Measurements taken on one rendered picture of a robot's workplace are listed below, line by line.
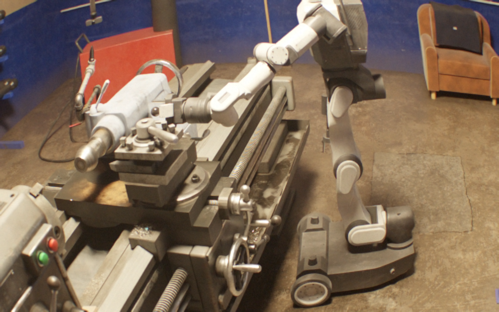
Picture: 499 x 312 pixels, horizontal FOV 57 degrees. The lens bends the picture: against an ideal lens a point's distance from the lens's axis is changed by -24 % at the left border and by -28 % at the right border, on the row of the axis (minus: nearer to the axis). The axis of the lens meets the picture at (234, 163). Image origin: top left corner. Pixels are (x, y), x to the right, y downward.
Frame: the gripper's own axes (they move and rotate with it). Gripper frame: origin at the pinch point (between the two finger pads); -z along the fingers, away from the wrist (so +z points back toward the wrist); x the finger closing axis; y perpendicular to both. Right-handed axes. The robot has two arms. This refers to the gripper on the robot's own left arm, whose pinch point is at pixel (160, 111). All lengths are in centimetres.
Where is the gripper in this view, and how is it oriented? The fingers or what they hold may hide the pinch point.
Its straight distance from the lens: 206.1
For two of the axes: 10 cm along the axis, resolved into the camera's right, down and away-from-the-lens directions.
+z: 9.6, 0.3, -2.9
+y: -2.9, 2.2, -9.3
